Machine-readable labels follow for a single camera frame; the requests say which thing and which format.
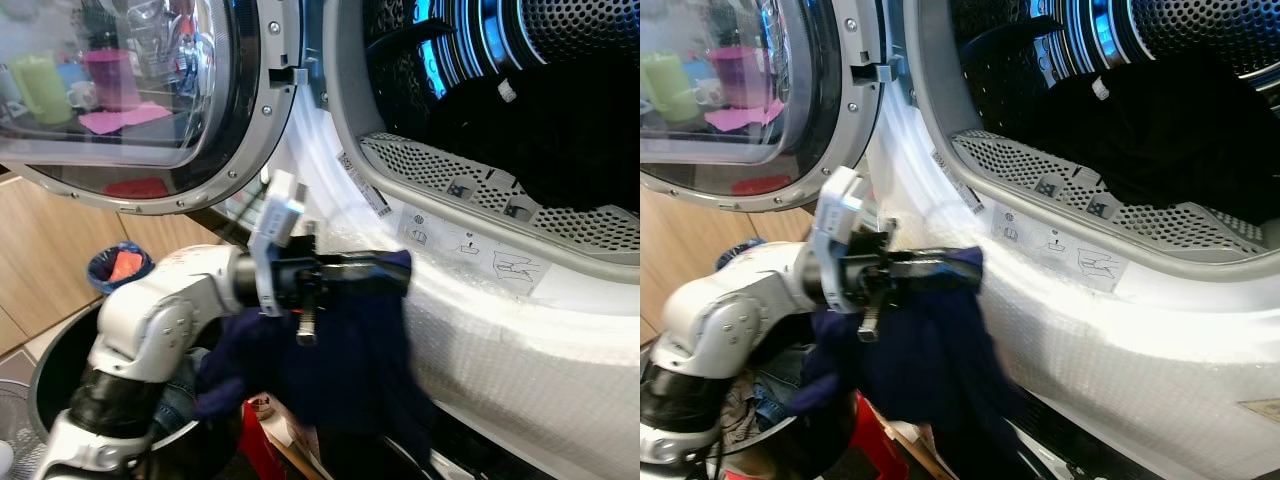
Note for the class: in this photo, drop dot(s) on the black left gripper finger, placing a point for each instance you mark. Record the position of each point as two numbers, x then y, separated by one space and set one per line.
362 284
365 263
930 257
930 277

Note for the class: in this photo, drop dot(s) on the navy blue garment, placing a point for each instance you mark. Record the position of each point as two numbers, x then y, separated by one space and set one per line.
350 370
930 380

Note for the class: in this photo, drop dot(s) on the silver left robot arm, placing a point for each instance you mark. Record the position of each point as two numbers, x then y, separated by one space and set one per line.
715 320
150 320

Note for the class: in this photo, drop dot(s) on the white washing machine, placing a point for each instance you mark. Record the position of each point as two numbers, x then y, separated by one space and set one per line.
520 350
1150 350

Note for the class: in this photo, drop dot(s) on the black clothes pile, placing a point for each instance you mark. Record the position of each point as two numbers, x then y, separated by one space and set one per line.
1180 140
560 140

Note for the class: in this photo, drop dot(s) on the narrow white barcode sticker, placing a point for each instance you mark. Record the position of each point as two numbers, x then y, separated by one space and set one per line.
365 185
957 182

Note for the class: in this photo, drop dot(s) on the white pictogram instruction sticker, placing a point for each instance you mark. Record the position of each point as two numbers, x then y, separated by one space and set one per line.
1060 248
470 250

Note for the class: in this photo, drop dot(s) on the grey perforated lint filter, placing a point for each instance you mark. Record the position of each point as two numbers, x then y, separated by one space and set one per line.
420 165
1010 165

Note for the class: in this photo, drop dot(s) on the small blue bin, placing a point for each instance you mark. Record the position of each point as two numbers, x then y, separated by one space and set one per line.
738 252
105 270

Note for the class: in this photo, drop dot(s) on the blue jeans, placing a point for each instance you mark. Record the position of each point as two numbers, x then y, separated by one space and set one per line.
178 395
775 390

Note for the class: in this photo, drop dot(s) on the black round laundry basket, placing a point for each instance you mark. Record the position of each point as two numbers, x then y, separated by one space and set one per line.
815 440
55 370

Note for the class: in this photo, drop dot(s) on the light wooden cabinet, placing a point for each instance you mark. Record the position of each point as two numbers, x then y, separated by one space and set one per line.
50 260
680 250

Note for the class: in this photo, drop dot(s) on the round glass washer door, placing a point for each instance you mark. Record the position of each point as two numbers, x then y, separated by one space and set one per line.
130 100
740 100

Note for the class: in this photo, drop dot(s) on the black drum paddle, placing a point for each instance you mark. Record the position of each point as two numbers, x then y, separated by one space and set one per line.
1005 38
405 40

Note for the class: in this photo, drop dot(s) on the perforated steel washer drum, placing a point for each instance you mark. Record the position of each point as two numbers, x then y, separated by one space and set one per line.
580 30
1200 30

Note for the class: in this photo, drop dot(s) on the white fan grille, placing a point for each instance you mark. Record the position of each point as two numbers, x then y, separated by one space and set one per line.
18 430

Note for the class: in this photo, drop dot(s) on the yellow warning label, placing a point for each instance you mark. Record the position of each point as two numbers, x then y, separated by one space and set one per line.
1262 411

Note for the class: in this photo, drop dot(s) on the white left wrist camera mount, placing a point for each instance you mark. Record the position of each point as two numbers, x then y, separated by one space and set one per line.
280 215
838 210

